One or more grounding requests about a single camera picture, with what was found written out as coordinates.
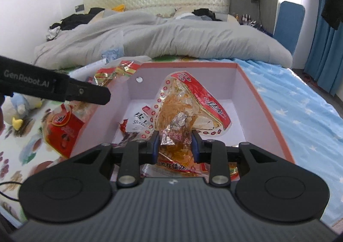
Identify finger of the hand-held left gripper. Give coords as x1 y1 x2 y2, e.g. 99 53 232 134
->
66 77 111 106

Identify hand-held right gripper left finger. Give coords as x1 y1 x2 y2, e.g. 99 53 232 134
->
71 130 160 188

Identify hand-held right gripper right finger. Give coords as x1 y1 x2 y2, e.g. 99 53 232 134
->
191 130 272 186

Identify dark red snack packet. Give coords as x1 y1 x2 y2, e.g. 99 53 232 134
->
113 120 150 149

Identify white snack packet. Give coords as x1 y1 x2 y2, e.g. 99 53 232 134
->
131 105 161 141

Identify large red label snack packet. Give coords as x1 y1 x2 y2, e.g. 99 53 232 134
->
44 60 142 158

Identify clear red trimmed snack packet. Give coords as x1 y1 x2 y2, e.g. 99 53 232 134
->
150 71 232 175

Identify orange cardboard box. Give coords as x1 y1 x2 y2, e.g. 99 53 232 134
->
70 61 295 178

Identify white duck plush toy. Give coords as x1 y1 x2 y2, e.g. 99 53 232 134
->
1 93 43 131

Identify crumpled light blue bag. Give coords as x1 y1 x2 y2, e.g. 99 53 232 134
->
101 48 125 64

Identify fruit printed bed sheet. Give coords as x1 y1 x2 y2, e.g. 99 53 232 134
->
0 56 113 229

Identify black clothes pile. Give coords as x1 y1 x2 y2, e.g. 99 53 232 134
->
50 8 105 32

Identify grey duvet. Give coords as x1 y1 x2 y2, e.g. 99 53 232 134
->
34 9 293 70

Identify light blue star sheet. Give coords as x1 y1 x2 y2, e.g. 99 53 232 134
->
233 57 343 229

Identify black garment on pillow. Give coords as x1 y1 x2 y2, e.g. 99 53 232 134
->
192 9 223 21

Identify bedside bottles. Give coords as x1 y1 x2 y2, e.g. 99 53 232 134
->
233 12 264 30

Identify blue chair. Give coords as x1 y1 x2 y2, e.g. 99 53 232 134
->
273 1 306 55

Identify blue curtain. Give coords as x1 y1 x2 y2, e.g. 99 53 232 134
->
303 0 343 95

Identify black cable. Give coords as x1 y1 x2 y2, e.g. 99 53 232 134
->
0 182 24 201

